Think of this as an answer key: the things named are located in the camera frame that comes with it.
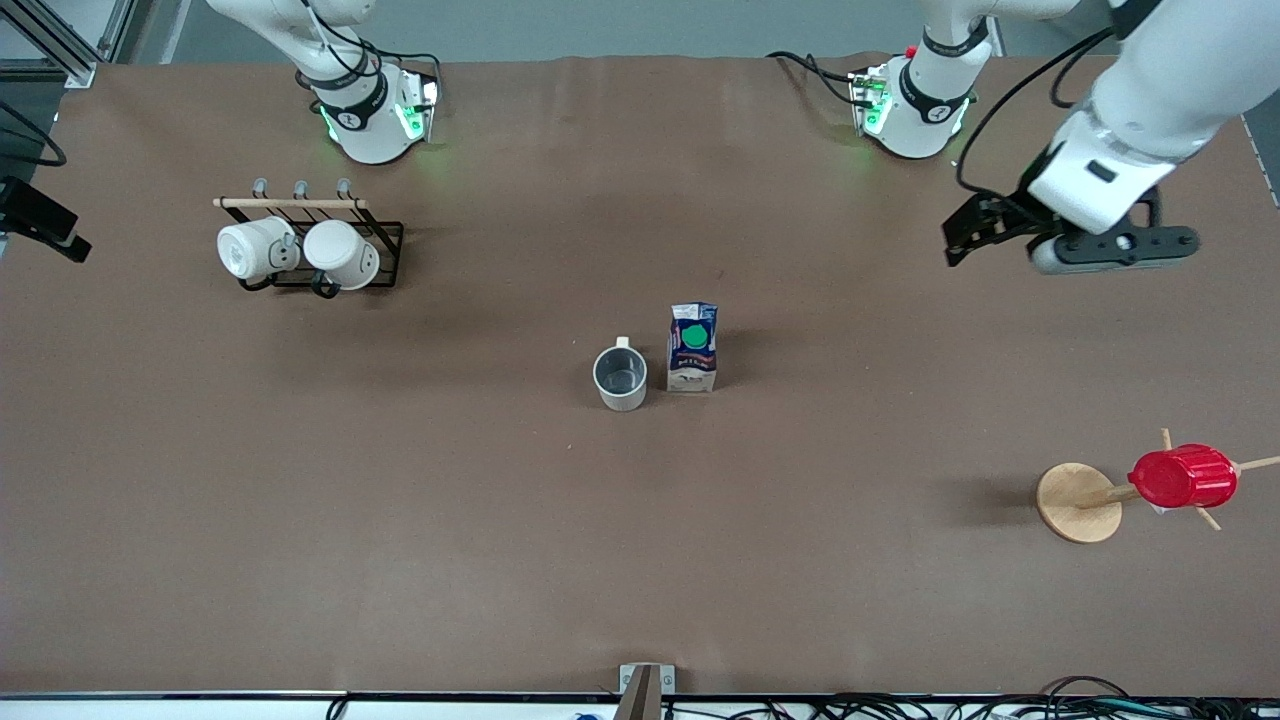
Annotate blue white milk carton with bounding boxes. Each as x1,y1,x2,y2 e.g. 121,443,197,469
666,302,719,393

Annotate grey ceramic mug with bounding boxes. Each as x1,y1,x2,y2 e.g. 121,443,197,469
593,336,648,412

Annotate red ribbed plastic cup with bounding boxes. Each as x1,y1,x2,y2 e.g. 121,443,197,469
1128,444,1239,509

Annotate white mug with round face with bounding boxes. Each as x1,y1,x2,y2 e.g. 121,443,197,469
217,216,301,283

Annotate wooden mug tree stand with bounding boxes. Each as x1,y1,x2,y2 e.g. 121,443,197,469
1036,428,1280,544

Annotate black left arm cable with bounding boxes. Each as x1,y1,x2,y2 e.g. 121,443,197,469
955,25,1119,197

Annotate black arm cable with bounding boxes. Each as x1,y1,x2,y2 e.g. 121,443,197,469
0,0,386,168
955,25,1119,197

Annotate black left base cable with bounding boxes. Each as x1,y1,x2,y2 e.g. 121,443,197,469
767,50,863,107

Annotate black base cable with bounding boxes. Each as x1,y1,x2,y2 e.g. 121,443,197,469
767,50,863,107
360,42,442,83

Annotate white mug with black handle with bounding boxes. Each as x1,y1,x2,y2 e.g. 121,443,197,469
303,220,382,292

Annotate black wire mug rack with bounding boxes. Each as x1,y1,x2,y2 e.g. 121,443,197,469
213,178,405,299

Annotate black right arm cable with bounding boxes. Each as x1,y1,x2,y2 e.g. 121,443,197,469
0,0,386,168

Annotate black right base cable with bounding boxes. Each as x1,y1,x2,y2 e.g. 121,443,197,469
360,42,442,83

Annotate black cable bundle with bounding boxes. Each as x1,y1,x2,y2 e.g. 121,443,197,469
325,675,1280,720

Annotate metal bracket with post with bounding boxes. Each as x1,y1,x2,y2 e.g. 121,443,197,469
612,663,676,720

